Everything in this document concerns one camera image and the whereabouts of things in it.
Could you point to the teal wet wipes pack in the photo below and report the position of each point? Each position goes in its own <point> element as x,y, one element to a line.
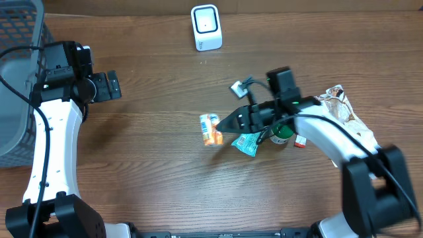
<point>246,143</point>

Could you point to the brown white snack bag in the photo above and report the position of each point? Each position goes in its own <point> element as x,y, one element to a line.
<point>336,106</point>

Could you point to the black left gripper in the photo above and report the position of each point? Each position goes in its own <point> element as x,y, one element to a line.
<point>112,86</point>

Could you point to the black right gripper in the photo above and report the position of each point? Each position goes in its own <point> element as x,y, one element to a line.
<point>250,118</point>

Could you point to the white barcode scanner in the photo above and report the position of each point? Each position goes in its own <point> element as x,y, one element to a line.
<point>206,27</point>

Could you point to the grey plastic mesh basket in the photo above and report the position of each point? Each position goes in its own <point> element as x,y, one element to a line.
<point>22,24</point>

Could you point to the red snack bar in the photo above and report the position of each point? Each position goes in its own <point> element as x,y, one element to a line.
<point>300,141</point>

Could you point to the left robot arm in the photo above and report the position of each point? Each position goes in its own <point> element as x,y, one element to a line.
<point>52,205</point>

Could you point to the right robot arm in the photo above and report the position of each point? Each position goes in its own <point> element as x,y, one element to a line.
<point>376,187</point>

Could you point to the teal orange tissue pack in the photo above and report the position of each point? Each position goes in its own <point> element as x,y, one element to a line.
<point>211,136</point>

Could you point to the green lid jar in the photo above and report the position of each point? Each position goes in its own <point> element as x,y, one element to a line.
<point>281,134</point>

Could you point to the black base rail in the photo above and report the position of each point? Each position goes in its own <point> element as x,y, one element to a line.
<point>224,234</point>

